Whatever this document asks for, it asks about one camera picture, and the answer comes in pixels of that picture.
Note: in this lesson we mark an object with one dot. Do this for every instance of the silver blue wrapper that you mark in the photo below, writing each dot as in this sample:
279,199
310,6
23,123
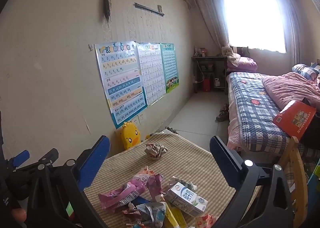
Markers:
150,214

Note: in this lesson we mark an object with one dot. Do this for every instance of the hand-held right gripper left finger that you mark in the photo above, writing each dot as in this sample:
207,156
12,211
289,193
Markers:
96,158

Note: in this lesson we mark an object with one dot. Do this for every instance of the beige cloth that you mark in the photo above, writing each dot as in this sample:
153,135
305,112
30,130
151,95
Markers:
228,53

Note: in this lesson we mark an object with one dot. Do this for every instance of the strawberry print wrapper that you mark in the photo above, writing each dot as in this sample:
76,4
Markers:
205,221

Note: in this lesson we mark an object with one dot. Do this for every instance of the yellow duck toy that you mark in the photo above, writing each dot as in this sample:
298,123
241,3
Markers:
130,135

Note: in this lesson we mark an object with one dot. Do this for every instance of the blue letter chart poster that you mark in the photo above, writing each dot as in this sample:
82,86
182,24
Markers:
120,80

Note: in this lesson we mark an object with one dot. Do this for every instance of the white milk carton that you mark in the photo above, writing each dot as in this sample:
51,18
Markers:
185,200

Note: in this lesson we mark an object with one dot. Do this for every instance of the pink and white wrapper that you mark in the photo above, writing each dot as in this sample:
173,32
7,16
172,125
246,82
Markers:
143,176

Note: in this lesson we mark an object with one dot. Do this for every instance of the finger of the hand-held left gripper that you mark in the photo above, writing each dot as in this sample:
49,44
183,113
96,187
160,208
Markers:
21,156
47,155

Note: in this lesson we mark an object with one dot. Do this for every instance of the red white paper ball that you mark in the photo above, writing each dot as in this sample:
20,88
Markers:
155,151

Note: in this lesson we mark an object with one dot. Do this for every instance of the wooden chair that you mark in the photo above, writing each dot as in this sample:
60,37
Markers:
297,168

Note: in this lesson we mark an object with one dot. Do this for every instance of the pink quilt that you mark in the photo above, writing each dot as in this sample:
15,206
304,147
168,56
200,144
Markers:
287,88

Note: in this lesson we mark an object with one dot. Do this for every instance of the window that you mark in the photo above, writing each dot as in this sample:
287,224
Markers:
252,18

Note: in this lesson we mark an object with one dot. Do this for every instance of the bed with plaid sheet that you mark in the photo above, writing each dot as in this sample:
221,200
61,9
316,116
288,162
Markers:
252,108

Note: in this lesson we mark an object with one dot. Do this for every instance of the yellow toy vehicle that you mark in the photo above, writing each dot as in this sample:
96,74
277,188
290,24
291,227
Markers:
148,137

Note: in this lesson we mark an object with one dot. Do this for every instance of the red book box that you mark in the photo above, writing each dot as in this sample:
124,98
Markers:
293,119

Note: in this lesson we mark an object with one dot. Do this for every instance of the green chart poster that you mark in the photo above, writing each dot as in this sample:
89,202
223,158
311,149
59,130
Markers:
168,68

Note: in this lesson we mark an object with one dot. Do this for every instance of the red container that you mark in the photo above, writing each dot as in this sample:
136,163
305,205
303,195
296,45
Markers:
207,85

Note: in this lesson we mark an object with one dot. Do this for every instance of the white chart poster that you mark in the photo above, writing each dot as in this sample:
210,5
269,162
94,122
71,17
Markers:
152,73

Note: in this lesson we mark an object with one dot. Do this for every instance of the small white bag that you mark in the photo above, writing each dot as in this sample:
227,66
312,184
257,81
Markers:
217,82

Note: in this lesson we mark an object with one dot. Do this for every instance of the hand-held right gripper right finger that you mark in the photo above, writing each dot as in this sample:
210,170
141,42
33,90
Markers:
225,153

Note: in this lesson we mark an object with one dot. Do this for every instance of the red wrapper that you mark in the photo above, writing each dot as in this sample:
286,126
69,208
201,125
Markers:
128,214

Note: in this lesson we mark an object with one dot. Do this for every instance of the blue patterned pillow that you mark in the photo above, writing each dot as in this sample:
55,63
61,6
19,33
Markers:
303,69

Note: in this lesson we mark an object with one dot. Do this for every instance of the folded pink blanket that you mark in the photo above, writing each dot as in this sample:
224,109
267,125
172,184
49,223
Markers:
242,64

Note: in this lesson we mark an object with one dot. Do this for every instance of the white wall outlet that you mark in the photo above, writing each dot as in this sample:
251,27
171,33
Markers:
136,119

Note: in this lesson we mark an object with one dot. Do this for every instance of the metal wall rail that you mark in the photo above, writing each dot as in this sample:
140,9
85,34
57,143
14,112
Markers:
150,9

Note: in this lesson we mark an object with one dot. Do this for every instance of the long pink wrapper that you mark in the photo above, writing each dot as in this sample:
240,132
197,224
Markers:
117,196

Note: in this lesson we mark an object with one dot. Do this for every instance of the dark shelf table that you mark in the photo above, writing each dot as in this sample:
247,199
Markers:
200,58

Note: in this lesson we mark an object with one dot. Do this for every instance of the sheer curtain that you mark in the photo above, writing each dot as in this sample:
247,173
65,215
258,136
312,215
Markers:
210,13

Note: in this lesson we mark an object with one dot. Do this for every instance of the yellow wrapper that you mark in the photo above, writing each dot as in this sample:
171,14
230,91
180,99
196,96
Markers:
172,218

